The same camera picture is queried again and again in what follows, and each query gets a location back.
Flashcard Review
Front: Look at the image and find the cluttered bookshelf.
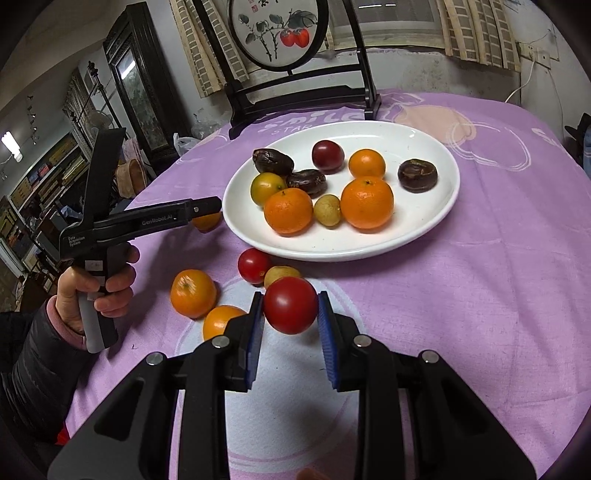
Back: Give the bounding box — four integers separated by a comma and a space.
0, 133, 90, 280

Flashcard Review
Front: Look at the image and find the dark red plum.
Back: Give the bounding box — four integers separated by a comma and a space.
311, 140, 345, 174

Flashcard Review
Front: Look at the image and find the person's left hand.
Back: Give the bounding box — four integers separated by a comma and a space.
55, 244, 140, 346

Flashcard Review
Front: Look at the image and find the white oval plate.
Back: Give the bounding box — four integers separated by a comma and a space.
222, 121, 461, 263

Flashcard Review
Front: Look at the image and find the white power cable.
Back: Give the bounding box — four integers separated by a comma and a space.
505, 59, 537, 105

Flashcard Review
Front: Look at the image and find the white wall socket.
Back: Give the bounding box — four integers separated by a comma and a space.
516, 41, 560, 71

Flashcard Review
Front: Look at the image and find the white plastic bag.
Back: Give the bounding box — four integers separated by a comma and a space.
172, 132, 200, 161

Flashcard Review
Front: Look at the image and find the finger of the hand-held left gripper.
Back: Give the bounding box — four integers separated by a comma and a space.
81, 128, 127, 227
92, 196, 223, 243

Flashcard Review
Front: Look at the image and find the small yellow longan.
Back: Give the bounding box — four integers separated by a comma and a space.
313, 194, 343, 228
263, 266, 302, 291

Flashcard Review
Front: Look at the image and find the checked beige curtain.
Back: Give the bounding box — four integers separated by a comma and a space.
168, 0, 252, 99
436, 0, 522, 73

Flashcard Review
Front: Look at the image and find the dark wooden framed cabinet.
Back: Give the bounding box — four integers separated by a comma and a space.
102, 2, 191, 172

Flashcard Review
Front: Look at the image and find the red cherry tomato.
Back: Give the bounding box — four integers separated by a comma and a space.
263, 276, 319, 335
237, 248, 273, 285

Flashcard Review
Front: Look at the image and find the large orange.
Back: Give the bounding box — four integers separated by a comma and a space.
340, 176, 394, 230

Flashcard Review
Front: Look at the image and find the white light bulb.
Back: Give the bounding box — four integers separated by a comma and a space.
0, 131, 24, 163

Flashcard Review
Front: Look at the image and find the purple tablecloth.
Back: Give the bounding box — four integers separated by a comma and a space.
65, 88, 591, 480

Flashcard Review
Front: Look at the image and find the small orange tangerine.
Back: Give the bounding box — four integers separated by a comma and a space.
348, 149, 386, 180

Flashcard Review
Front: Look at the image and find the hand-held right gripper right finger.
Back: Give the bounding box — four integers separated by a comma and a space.
316, 291, 539, 480

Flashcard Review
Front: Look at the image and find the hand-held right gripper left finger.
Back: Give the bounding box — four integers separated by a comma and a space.
48, 292, 266, 480

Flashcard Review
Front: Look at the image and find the person's left forearm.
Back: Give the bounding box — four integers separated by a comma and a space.
0, 298, 95, 446

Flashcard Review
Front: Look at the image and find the dark brown date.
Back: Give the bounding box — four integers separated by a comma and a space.
252, 148, 295, 177
286, 169, 328, 199

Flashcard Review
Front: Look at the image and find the black framed painted table screen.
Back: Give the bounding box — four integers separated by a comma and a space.
191, 0, 382, 128

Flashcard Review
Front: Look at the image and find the greenish yellow tangerine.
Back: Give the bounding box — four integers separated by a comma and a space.
250, 172, 287, 206

